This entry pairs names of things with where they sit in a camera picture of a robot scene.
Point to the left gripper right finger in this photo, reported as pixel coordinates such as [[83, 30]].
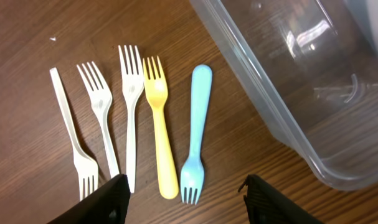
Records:
[[267, 205]]

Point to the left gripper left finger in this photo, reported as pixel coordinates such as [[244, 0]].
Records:
[[108, 204]]

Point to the white plastic fork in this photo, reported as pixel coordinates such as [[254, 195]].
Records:
[[101, 100], [132, 88], [86, 166]]

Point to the yellow plastic fork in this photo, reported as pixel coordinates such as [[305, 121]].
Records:
[[156, 89]]

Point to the left clear plastic container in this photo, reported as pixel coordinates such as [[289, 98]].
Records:
[[310, 68]]

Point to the light blue plastic fork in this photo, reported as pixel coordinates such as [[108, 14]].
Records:
[[192, 173]]

